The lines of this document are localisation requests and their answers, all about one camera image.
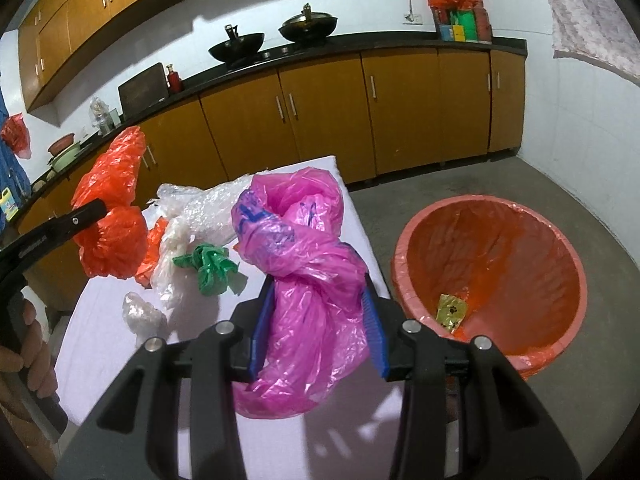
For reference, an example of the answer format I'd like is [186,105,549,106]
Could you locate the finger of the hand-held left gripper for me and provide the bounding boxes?
[47,199,109,242]

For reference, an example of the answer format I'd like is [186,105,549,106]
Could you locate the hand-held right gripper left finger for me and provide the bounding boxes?
[55,274,277,480]

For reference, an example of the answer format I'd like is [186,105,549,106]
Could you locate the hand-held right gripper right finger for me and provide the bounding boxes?
[361,271,585,480]

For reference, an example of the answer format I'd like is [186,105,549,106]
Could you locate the large orange plastic bag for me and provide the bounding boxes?
[71,126,150,279]

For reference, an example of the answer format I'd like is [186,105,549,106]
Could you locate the green plastic bag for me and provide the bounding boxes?
[172,243,246,296]

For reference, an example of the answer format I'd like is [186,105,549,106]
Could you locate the small orange plastic bag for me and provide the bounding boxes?
[134,217,171,288]

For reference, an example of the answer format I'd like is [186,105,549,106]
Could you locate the pink plastic bag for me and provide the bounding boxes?
[231,167,373,420]

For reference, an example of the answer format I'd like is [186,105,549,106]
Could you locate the milky white plastic bag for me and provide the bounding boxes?
[150,217,202,311]

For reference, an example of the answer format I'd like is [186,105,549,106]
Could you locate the small clear plastic wad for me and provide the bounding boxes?
[122,291,169,348]

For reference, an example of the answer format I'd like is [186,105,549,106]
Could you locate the large clear plastic bag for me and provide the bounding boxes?
[150,174,261,247]

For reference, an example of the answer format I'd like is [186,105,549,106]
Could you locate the red bin with orange liner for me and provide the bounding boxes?
[392,195,589,381]

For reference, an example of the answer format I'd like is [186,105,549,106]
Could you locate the person's left hand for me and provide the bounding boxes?
[0,290,60,413]

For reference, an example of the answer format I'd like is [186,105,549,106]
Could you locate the yellow jug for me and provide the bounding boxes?
[0,187,23,226]

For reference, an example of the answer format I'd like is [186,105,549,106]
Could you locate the green pot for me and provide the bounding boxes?
[48,141,83,171]

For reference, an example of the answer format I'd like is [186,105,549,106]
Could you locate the pink pot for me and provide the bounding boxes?
[47,132,76,156]

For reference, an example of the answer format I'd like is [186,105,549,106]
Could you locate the gold foil wrapper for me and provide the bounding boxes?
[436,294,470,333]

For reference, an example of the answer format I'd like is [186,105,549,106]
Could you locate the glass jar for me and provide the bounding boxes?
[89,96,118,133]

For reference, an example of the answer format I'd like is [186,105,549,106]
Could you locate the hanging red plastic bag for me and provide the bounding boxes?
[0,112,31,158]

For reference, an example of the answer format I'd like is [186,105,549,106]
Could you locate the dark cutting board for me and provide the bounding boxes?
[118,62,171,108]

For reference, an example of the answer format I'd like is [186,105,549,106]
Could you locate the wooden lower kitchen cabinets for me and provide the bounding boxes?
[10,42,528,271]

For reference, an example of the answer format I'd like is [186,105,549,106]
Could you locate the black wok without lid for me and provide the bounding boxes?
[207,24,266,66]

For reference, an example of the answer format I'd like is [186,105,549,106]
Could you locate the black kitchen countertop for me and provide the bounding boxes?
[20,30,528,211]

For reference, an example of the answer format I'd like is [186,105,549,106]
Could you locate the black wok with lid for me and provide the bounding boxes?
[277,4,339,43]

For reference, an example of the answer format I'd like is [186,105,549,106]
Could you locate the container of colourful items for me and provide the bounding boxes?
[432,2,493,43]

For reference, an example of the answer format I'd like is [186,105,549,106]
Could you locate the hanging patterned cloth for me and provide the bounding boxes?
[532,0,640,86]

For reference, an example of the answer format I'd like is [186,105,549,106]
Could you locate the wooden upper wall cabinets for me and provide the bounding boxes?
[17,0,191,113]

